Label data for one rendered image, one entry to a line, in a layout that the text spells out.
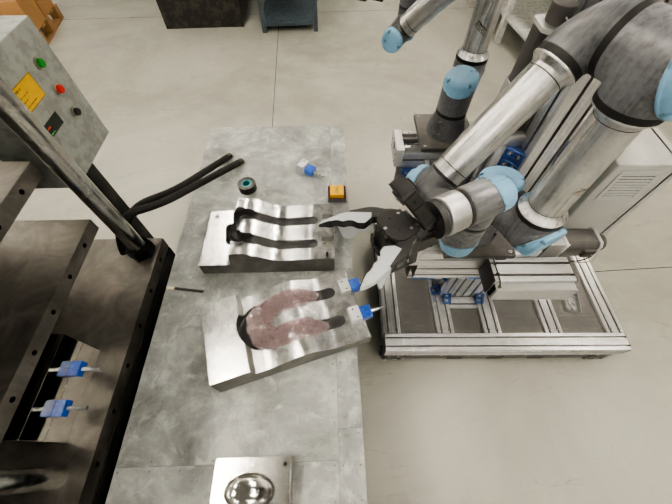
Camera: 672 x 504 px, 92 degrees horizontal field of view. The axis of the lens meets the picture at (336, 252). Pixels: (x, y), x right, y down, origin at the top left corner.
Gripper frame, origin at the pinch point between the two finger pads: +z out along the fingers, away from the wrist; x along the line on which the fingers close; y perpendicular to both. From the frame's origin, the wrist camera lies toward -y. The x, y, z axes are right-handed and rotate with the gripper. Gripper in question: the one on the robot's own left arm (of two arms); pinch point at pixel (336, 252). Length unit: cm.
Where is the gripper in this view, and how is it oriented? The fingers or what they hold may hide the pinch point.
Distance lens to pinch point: 51.5
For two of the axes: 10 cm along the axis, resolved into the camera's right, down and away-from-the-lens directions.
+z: -9.0, 3.7, -2.3
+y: 0.6, 6.4, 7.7
